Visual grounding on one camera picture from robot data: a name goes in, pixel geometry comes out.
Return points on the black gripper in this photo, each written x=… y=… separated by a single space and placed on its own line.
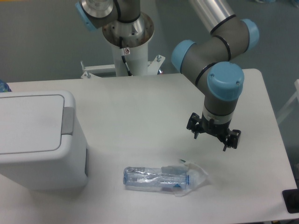
x=199 y=125

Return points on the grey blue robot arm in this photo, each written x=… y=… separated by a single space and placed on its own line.
x=208 y=66

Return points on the white trash can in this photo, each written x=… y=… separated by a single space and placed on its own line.
x=42 y=144

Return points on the crumpled white plastic bag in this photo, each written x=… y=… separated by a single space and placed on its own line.
x=195 y=173

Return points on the clear plastic water bottle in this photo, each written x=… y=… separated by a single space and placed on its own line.
x=143 y=178

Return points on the black device at table corner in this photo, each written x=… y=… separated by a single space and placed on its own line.
x=291 y=199

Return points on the blue bottle at left edge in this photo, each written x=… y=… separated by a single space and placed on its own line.
x=4 y=87

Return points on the white frame at right edge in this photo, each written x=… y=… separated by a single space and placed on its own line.
x=289 y=106

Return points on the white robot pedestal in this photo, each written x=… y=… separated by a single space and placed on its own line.
x=129 y=45

